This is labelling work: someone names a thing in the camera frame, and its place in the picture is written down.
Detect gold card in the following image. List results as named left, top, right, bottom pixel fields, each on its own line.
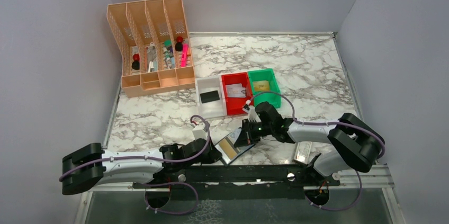
left=218, top=137, right=239, bottom=161
left=253, top=80, right=270, bottom=92

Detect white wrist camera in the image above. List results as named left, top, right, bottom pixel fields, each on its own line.
left=192, top=123, right=209, bottom=140
left=243, top=100, right=261, bottom=122

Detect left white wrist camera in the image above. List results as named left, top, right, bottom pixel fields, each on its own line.
left=192, top=123, right=209, bottom=140

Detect black leather card holder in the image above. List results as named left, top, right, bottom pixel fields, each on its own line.
left=214, top=127, right=254, bottom=166

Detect red plastic bin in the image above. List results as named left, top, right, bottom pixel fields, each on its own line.
left=221, top=72, right=253, bottom=115

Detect green plastic bin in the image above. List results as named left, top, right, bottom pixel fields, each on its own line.
left=248, top=68, right=281, bottom=109

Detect black credit card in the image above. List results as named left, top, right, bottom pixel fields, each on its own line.
left=199, top=91, right=220, bottom=104

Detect pink highlighter pen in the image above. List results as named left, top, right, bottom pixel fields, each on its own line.
left=180, top=43, right=190, bottom=67

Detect white stapler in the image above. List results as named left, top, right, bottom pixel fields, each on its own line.
left=146, top=42, right=158, bottom=73

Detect peach plastic desk organizer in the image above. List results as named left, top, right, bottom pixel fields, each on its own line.
left=106, top=0, right=195, bottom=97

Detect silver card tin box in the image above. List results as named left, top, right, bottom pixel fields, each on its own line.
left=292, top=141, right=312, bottom=165

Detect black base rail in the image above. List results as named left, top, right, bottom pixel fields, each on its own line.
left=133, top=164, right=340, bottom=201

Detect silver patterned credit card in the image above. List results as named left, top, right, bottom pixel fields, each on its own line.
left=225, top=83, right=243, bottom=91

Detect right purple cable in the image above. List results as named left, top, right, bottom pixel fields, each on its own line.
left=244, top=91, right=387, bottom=212

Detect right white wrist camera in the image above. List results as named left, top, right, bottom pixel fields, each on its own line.
left=243, top=100, right=261, bottom=122

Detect red black stamp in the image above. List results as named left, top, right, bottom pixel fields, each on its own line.
left=131, top=53, right=140, bottom=70
left=175, top=36, right=184, bottom=52

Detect white plastic bin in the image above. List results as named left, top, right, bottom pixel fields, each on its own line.
left=195, top=76, right=227, bottom=119

